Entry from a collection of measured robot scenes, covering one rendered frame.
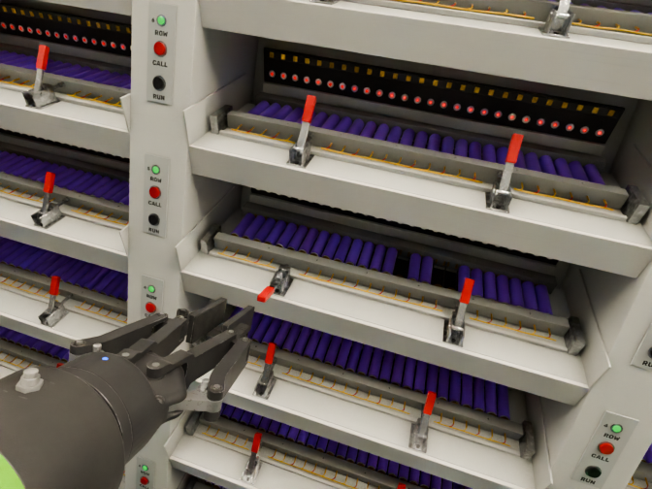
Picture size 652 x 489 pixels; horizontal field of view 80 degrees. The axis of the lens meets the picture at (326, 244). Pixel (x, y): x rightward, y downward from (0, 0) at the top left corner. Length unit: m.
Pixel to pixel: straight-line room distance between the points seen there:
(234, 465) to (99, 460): 0.63
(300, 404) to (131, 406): 0.46
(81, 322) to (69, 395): 0.64
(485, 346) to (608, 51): 0.38
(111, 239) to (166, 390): 0.48
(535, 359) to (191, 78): 0.61
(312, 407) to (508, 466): 0.32
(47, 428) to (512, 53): 0.52
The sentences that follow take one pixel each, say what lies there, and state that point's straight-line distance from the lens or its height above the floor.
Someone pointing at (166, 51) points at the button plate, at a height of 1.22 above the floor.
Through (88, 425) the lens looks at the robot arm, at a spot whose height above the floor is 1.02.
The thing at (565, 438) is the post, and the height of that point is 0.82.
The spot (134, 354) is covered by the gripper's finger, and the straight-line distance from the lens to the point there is 0.34.
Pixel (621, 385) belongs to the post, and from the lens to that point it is 0.65.
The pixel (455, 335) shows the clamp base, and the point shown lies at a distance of 0.60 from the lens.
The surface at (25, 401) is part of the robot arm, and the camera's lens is 0.25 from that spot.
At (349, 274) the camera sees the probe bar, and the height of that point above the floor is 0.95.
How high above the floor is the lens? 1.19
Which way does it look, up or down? 19 degrees down
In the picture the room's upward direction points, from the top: 11 degrees clockwise
